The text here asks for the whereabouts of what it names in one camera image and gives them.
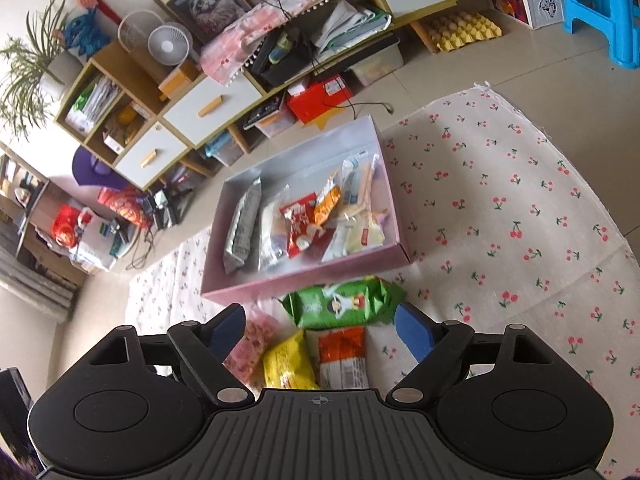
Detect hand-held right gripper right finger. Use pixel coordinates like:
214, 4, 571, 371
387, 302, 556, 403

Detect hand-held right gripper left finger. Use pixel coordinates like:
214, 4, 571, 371
85, 303, 248, 407

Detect clear packet pink snack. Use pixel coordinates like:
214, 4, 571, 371
222, 307, 278, 386

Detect yellow snack packet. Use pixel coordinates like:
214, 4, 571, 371
262, 329, 321, 391

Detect red orange white packet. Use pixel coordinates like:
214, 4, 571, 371
317, 326, 371, 390

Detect green snack packet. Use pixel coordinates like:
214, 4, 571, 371
282, 276, 408, 331

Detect pink cardboard box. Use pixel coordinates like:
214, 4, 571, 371
200, 114, 412, 306

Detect grey silver long packet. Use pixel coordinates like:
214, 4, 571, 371
223, 177, 263, 275

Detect clear packet white roll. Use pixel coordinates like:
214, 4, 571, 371
257, 185, 291, 272

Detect beige packet red label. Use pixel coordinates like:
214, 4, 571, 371
322, 215, 386, 263

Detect red white candy packet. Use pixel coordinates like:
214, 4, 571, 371
279, 192, 326, 258

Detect small white orange packet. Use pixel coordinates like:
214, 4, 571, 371
312, 170, 343, 226

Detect white blue bread packet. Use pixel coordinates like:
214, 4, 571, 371
341, 155, 368, 206

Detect cherry print tablecloth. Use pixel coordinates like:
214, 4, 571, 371
125, 82, 640, 480

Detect red round gift bag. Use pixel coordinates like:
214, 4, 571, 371
97, 185, 151, 228

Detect white red paper bag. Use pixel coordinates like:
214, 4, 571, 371
50, 205, 126, 273

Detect clear bin blue lid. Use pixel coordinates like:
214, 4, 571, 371
205, 132, 246, 166

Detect purple hat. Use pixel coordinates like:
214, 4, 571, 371
71, 147, 123, 188

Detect red shoebox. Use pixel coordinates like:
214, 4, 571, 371
286, 72, 353, 126

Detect small orange box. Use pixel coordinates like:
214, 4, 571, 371
159, 65, 201, 101

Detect wooden white cabinet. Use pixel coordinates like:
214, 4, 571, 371
52, 0, 566, 191

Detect black open box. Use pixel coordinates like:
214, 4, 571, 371
250, 30, 321, 86

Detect clear bin black lid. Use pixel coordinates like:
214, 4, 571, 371
345, 35, 405, 86

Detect pink floral cloth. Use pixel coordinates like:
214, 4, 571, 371
200, 0, 391, 83

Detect white desk fan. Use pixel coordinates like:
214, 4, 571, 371
147, 22, 193, 66

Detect yellow egg tray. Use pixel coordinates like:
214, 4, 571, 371
420, 10, 503, 53

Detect white round fan grille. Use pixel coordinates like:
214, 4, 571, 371
117, 10, 161, 53

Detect stack of folded papers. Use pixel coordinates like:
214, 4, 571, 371
315, 0, 393, 53

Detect potted green plant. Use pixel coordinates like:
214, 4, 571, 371
0, 0, 83, 136

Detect blue plush toy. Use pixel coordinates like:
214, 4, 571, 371
62, 10, 113, 61

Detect framed cat picture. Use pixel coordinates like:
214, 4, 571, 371
152, 0, 253, 46

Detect red printed box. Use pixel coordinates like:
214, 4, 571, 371
490, 0, 531, 26

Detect white patterned box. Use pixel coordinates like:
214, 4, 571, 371
520, 0, 566, 30

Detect blue plastic stool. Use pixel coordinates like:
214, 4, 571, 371
560, 0, 640, 68

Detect black camera devices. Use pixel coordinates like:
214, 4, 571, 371
145, 187, 193, 231

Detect clear bin orange handle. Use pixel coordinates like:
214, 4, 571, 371
242, 95, 298, 138

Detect black cable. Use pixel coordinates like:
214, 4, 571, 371
312, 55, 393, 116

